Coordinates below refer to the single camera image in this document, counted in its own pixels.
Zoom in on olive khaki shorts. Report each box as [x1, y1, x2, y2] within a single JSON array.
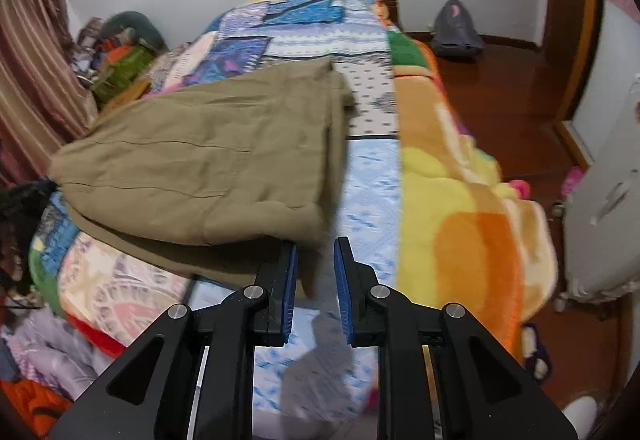
[[49, 58, 355, 299]]

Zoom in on orange garment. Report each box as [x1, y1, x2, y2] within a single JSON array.
[[1, 379, 73, 439]]

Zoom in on purple clothes pile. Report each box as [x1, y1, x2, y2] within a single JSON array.
[[1, 307, 113, 401]]

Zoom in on orange yellow fleece blanket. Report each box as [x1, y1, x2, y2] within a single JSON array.
[[372, 0, 559, 358]]

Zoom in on blue patchwork bed sheet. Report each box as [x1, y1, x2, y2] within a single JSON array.
[[34, 0, 400, 438]]

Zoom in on pink slipper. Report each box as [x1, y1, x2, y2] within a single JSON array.
[[560, 166, 585, 200]]

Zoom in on wooden lap table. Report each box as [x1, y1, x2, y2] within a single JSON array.
[[98, 78, 151, 119]]

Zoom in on striped red curtain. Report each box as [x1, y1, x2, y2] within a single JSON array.
[[1, 0, 98, 187]]

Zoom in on green storage basket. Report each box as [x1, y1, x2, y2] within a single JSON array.
[[90, 45, 154, 107]]

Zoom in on grey backpack on floor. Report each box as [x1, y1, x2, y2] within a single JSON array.
[[431, 0, 484, 60]]

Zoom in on grey plush toy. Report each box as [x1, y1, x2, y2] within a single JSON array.
[[99, 10, 167, 52]]

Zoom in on wooden door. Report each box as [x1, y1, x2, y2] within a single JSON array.
[[541, 0, 603, 123]]

